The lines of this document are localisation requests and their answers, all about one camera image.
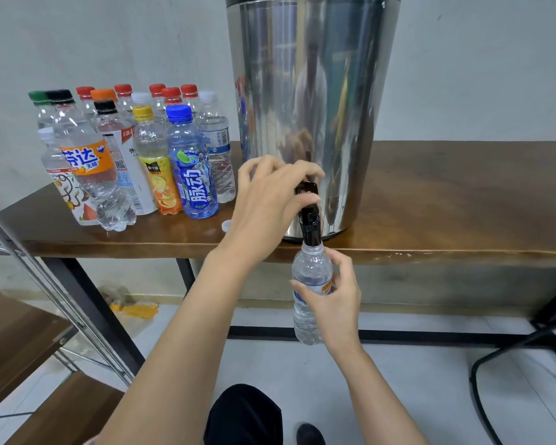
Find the white patterned label plastic bottle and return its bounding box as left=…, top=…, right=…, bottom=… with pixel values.
left=38, top=127, right=100, bottom=227

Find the person's left hand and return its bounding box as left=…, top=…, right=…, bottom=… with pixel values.
left=217, top=155, right=326, bottom=269

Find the black metal table frame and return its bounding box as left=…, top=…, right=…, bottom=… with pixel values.
left=41, top=256, right=556, bottom=376

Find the wooden stool with black frame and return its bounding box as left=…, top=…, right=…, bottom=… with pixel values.
left=468, top=278, right=556, bottom=445

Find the person's black shoe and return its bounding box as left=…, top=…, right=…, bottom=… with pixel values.
left=297, top=422, right=327, bottom=445

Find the blue cap plastic bottle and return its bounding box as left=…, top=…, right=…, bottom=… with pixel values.
left=166, top=104, right=220, bottom=219

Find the person's right forearm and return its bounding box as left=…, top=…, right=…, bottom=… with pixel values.
left=328, top=345, right=429, bottom=445

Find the stainless steel water dispenser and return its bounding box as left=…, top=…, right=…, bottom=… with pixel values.
left=224, top=0, right=403, bottom=245

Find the white cap blue label bottle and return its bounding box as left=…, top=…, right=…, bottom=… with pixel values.
left=198, top=90, right=237, bottom=204

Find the person's right hand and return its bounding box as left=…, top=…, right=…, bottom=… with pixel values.
left=290, top=250, right=363, bottom=356

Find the person's left forearm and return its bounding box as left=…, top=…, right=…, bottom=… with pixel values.
left=93, top=250, right=251, bottom=445

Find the slim blue label plastic bottle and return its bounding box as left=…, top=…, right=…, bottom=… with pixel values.
left=292, top=244, right=335, bottom=345

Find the wooden metal shelf rack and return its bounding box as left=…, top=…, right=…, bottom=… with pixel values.
left=0, top=194, right=135, bottom=445

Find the orange label black cap bottle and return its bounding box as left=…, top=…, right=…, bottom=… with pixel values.
left=45, top=88, right=138, bottom=232

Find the person's black trouser leg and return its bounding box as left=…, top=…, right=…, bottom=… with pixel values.
left=204, top=383, right=284, bottom=445

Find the yellow label plastic bottle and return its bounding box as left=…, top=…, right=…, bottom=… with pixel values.
left=132, top=105, right=183, bottom=216

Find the yellow debris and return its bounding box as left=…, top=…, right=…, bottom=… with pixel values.
left=104, top=299, right=159, bottom=320

